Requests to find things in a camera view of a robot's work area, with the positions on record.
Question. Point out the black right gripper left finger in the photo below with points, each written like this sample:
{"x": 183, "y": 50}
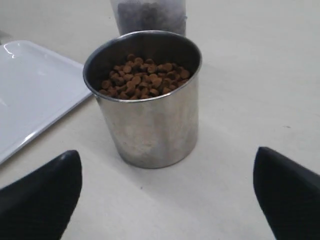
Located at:
{"x": 39, "y": 206}

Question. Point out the white rectangular tray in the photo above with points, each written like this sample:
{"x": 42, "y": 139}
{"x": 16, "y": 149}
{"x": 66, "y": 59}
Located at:
{"x": 37, "y": 87}

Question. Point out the steel mug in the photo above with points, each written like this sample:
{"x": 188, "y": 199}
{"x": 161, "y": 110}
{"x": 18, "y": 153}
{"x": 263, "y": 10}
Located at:
{"x": 155, "y": 132}
{"x": 4, "y": 37}

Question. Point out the translucent plastic tall container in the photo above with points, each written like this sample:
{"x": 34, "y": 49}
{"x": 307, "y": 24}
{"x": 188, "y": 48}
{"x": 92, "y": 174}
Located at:
{"x": 145, "y": 15}

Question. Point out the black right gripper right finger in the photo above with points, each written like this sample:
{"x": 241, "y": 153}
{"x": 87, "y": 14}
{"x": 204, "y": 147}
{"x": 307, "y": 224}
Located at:
{"x": 288, "y": 195}

